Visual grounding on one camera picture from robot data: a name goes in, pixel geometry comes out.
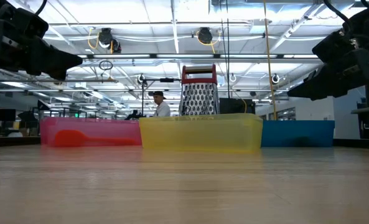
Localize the blue plastic bin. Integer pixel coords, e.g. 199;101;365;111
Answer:
261;119;335;148

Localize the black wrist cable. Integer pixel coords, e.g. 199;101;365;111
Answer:
34;0;49;16
323;0;352;24

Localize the red steel box grater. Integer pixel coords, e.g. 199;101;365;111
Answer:
179;64;221;116

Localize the pink translucent plastic bin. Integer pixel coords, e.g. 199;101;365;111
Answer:
40;116;142;147

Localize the black aluminium table frame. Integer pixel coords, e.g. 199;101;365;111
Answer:
0;135;369;151

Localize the yellow translucent plastic bin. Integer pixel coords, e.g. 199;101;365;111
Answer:
139;113;264;153

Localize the long ceiling light strip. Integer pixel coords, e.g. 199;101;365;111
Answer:
78;53;319;60

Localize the black power supply box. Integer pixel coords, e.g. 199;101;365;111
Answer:
218;97;256;115

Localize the black ceiling cord reel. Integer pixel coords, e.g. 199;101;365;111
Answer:
97;27;122;54
197;27;214;45

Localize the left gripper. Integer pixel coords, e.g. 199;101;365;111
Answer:
0;0;84;82

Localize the black power cable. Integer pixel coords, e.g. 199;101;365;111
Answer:
220;0;231;100

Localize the person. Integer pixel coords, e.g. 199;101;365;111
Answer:
152;90;172;118

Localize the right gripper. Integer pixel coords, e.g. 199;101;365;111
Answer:
286;3;369;102

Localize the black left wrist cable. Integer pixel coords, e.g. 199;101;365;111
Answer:
34;0;49;16

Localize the yellow hanging cord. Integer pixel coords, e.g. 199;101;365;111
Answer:
263;0;278;121

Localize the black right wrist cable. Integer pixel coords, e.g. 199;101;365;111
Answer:
323;0;352;24

